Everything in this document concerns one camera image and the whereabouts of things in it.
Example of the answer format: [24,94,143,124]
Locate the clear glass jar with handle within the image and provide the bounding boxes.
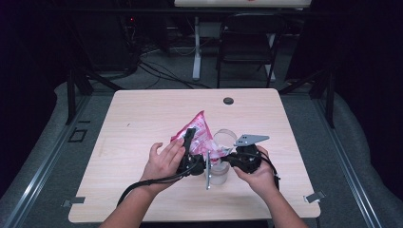
[204,128,239,186]

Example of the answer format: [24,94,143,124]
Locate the black floor cables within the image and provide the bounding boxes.
[138,59,212,90]

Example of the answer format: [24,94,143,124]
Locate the pink printed plastic bag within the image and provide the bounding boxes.
[170,109,234,163]

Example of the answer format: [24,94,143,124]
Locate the black folding chair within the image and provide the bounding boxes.
[216,12,288,89]

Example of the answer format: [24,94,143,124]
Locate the dark computer tower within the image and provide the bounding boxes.
[71,12,141,72]

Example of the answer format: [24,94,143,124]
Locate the grey metal table clip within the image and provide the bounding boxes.
[62,196,86,209]
[303,190,327,204]

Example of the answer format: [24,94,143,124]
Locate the white desk leg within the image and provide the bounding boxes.
[191,16,203,82]

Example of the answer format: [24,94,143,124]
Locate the aluminium floor rail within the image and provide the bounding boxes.
[2,94,93,228]
[311,94,383,228]

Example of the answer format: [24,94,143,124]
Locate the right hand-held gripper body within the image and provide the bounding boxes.
[232,134,271,175]

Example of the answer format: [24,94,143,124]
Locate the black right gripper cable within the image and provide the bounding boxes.
[259,151,281,192]

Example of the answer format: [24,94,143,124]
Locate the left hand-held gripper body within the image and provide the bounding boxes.
[176,150,213,191]

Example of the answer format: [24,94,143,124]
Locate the person's right hand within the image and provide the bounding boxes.
[233,144,280,200]

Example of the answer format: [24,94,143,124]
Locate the black metal stand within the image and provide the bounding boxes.
[278,66,336,129]
[64,61,125,125]

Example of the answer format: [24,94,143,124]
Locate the person's left hand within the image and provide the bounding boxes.
[140,138,187,195]

